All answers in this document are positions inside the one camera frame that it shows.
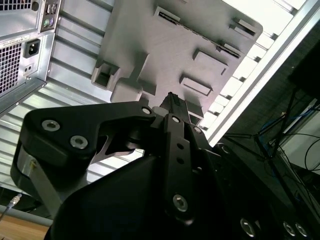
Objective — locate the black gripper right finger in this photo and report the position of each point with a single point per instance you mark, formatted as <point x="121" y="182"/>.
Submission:
<point x="215" y="162"/>

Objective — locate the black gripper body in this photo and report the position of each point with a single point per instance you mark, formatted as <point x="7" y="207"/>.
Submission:
<point x="112" y="212"/>

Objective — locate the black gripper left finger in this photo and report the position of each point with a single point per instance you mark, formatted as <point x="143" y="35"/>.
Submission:
<point x="62" y="130"/>

